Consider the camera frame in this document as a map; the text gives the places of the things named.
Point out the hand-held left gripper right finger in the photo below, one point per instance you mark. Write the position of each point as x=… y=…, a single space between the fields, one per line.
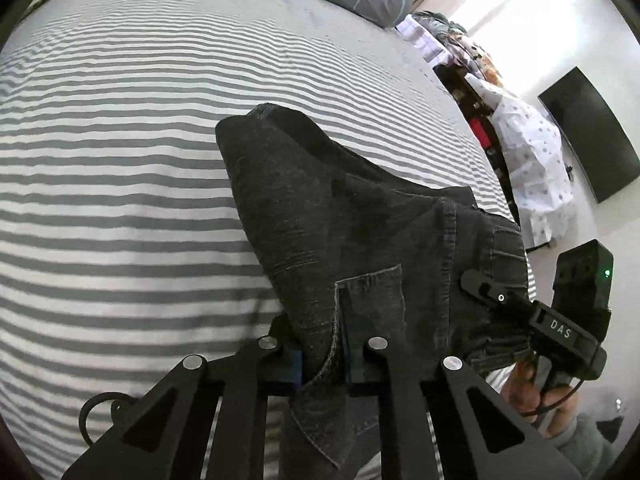
x=351 y=375

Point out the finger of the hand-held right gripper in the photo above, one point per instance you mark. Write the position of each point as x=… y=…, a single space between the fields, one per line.
x=492 y=297

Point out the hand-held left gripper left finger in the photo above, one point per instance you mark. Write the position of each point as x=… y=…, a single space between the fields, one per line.
x=296 y=370

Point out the dark grey denim pants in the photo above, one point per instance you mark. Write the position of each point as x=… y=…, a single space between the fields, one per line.
x=325 y=210

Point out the person's right forearm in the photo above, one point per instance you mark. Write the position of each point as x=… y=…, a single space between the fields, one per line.
x=585 y=440

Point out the person's right hand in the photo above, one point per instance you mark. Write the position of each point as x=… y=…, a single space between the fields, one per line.
x=525 y=395

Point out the white dotted cloth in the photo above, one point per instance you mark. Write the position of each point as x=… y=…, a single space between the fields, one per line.
x=530 y=160

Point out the red box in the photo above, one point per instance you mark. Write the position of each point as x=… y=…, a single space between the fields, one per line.
x=478 y=130

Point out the pile of clothes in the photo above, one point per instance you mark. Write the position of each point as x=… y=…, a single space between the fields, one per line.
x=460 y=40

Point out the grey white striped bed sheet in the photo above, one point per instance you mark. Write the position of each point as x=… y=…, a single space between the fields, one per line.
x=125 y=160

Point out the white cloth with purple edge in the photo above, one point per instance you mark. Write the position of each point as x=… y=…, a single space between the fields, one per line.
x=415 y=32

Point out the black wall television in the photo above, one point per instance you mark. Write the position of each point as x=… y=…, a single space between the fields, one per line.
x=590 y=135

